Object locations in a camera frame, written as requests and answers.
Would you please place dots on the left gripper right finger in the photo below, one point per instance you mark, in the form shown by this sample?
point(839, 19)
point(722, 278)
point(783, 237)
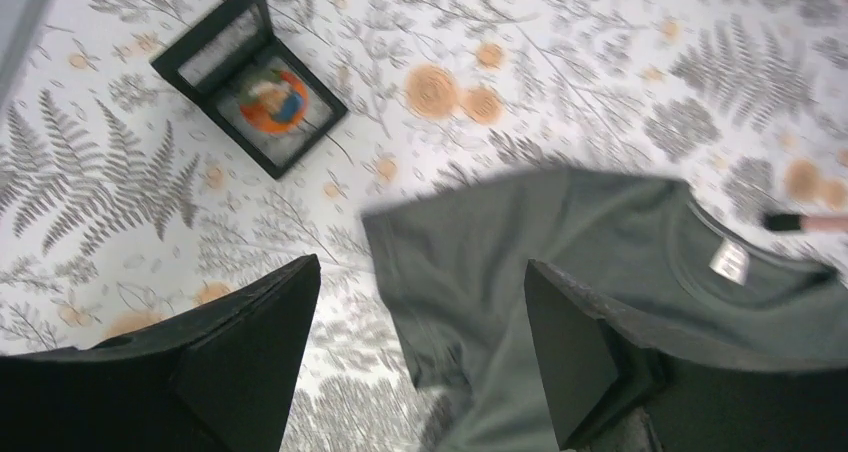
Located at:
point(616, 377)

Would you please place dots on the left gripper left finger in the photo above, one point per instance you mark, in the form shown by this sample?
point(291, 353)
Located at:
point(220, 377)

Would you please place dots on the dark green t-shirt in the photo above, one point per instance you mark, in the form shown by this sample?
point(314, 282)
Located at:
point(450, 269)

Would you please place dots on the black brooch display box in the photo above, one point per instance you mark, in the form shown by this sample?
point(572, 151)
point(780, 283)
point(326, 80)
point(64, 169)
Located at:
point(208, 63)

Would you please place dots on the orange round brooch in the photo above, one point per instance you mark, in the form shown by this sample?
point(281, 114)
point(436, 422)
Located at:
point(274, 101)

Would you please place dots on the floral table mat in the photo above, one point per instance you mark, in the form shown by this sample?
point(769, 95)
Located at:
point(123, 205)

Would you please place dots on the pink music stand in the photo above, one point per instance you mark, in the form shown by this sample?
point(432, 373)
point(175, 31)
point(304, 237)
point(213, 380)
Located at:
point(803, 223)

